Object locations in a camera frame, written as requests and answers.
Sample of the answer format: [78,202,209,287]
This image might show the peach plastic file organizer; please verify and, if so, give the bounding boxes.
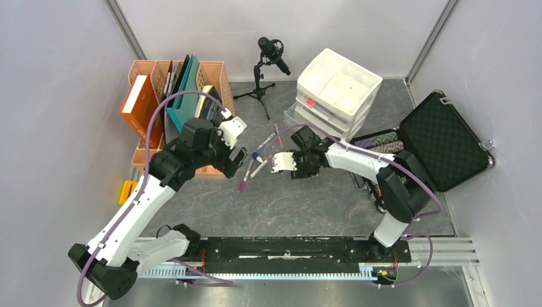
[128,59,235,156]

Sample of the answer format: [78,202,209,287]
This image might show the black microphone on tripod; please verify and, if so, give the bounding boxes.
[233,36,291,120]

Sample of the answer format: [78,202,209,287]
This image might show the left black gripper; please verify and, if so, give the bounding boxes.
[194,120,249,178]

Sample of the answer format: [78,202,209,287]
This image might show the pink thin pen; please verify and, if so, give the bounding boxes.
[274,123,284,149]

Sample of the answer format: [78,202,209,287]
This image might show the magenta marker pen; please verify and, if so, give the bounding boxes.
[238,159,254,192]

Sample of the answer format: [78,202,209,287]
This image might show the dark blue hardcover book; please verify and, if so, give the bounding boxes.
[195,85,222,121]

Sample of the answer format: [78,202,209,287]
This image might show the yellow orange block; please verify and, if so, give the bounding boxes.
[117,180,138,206]

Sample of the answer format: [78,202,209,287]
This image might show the blue cap white marker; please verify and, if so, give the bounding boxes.
[252,152,264,163]

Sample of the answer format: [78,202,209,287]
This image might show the black open carrying case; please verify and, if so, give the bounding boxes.
[349,90,496,214]

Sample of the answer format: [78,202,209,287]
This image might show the pink white marker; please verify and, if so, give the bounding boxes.
[250,155,271,178]

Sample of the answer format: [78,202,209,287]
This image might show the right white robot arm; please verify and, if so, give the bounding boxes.
[290,125,438,261]

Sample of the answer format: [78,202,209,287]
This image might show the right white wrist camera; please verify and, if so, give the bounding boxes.
[271,152,297,173]

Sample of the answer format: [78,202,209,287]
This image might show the green file folder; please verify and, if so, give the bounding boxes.
[166,54,199,132]

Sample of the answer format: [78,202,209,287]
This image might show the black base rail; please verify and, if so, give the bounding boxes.
[179,237,412,274]

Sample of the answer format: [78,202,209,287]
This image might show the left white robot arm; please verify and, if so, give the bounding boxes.
[68,116,247,300]

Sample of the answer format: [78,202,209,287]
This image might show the white plastic drawer unit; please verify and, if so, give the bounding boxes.
[284,48,383,140]

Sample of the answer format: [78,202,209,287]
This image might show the clear barrel pen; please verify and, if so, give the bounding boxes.
[255,132,276,152]

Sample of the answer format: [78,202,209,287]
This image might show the orange book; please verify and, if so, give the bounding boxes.
[119,75,164,149]

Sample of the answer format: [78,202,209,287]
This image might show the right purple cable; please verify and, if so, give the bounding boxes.
[268,123,445,289]

